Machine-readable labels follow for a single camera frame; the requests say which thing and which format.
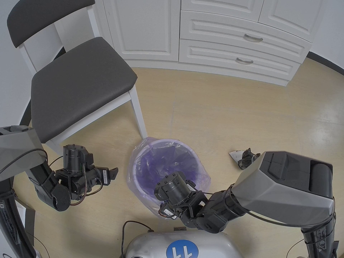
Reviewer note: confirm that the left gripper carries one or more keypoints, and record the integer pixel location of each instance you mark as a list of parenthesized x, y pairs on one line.
[(100, 176)]

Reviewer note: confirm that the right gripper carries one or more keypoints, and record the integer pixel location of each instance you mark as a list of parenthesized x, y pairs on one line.
[(168, 214)]

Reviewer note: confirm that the purple plastic bag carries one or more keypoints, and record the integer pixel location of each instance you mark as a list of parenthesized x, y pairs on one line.
[(172, 165)]

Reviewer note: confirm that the black plastic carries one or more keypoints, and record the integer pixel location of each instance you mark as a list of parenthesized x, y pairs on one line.
[(246, 160)]

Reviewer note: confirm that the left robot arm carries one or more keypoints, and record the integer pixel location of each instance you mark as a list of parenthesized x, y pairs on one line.
[(18, 149)]

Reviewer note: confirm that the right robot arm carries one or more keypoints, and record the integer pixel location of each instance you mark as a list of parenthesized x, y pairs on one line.
[(282, 181)]

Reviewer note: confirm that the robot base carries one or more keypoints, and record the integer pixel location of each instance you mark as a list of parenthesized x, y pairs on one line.
[(150, 246)]

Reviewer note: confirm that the white trash bin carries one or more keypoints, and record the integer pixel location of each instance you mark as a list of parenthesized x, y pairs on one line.
[(168, 141)]

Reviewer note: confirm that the white chair grey seat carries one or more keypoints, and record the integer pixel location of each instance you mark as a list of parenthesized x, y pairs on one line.
[(80, 85)]

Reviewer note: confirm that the white wardrobe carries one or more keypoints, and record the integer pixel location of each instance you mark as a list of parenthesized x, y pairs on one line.
[(147, 23)]

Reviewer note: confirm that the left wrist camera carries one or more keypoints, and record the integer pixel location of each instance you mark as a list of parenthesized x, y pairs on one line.
[(89, 158)]

